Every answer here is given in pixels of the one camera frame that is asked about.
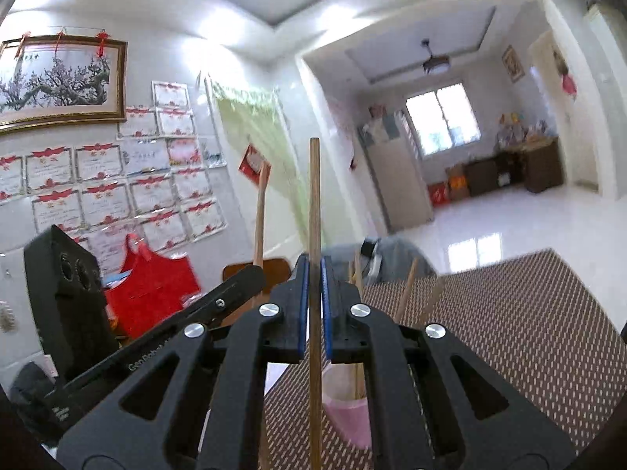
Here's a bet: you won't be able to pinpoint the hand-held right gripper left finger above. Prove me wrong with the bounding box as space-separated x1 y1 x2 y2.
58 253 310 470

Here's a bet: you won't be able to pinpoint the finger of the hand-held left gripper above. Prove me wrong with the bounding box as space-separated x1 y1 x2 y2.
61 264 269 397

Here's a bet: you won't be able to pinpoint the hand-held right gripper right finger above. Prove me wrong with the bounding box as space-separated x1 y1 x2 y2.
321 255 579 470

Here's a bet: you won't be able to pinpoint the bunch of wooden chopsticks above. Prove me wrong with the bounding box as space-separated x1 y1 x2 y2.
349 249 446 402

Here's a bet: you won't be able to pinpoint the long wooden chopstick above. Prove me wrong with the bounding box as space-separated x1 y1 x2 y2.
252 161 272 268
308 137 325 470

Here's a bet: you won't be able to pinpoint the pink cup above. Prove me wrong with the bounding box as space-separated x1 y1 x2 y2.
321 360 375 451

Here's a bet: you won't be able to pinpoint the brown wooden chair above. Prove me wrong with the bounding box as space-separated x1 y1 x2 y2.
223 257 291 297

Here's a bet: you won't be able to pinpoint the red bag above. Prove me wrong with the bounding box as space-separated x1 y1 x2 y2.
105 235 201 338

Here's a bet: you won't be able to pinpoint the chair with grey jacket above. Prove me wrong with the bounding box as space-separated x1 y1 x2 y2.
321 237 439 287

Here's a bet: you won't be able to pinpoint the white refrigerator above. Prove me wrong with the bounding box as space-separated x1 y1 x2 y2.
357 110 434 233

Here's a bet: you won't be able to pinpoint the brown polka dot tablecloth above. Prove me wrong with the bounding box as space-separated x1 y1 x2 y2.
265 249 627 470

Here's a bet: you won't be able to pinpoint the brown cardboard boxes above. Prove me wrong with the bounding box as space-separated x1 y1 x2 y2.
445 164 471 201

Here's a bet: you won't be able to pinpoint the pale green curtain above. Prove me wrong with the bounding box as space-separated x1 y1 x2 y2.
208 78 314 246

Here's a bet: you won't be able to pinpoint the barred window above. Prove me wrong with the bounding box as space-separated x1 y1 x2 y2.
406 82 482 157

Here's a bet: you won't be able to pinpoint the framed tree picture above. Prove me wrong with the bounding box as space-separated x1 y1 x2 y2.
0 35 129 135

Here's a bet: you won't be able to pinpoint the dark wooden desk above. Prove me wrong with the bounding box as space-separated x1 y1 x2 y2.
465 137 564 197

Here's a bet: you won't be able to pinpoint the colourful toy clutter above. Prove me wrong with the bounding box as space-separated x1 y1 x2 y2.
497 112 556 148

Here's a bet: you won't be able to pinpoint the round ceiling fan lamp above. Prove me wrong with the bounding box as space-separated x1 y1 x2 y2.
419 39 451 75

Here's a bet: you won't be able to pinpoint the white door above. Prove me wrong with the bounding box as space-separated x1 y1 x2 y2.
529 29 601 192

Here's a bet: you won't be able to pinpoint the red hanging door decoration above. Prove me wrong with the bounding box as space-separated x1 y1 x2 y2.
553 46 578 101

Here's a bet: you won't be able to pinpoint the white tall cabinet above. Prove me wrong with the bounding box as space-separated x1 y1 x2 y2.
583 0 627 197

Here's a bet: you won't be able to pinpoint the wall of red-trimmed certificates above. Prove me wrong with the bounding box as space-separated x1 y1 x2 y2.
0 81 228 255

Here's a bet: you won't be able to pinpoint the red diamond wall decoration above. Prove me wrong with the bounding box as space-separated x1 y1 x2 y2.
238 144 272 189

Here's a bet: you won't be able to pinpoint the small framed wall picture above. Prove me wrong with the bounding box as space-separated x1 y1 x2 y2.
502 45 526 83

